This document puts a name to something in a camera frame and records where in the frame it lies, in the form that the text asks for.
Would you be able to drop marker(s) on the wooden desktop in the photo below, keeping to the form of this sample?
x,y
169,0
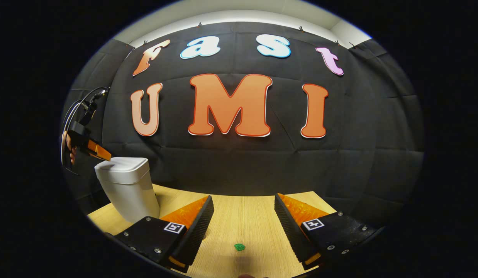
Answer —
x,y
243,220

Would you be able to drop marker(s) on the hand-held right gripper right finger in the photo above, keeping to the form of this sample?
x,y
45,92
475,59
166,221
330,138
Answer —
x,y
291,235

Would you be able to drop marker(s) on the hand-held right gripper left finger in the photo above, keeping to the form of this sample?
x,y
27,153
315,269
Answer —
x,y
194,235

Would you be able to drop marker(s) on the white desktop garbage bin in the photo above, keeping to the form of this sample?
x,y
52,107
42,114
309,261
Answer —
x,y
127,189

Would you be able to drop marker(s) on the green paper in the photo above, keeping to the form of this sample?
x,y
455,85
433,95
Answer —
x,y
239,247

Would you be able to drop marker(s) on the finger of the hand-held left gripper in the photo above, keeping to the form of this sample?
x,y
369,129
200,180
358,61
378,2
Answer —
x,y
98,151

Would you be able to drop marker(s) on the black backdrop cloth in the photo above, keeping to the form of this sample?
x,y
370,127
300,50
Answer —
x,y
243,166

